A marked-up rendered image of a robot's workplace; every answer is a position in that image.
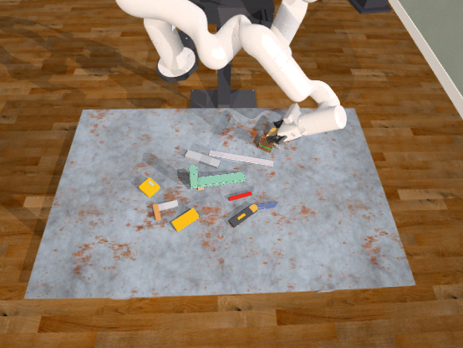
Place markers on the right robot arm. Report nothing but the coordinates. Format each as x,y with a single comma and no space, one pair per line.
217,50

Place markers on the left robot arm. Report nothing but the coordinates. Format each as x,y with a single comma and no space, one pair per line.
289,16

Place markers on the brown wooden block with green band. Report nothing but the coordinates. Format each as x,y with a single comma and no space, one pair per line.
264,144

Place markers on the red flat bar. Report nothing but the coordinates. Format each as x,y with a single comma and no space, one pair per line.
240,196

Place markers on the white flat bar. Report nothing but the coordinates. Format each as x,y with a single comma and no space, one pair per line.
241,158

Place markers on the green l-shaped frame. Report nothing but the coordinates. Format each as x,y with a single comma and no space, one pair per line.
216,180

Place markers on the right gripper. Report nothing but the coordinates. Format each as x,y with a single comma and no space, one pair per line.
287,131

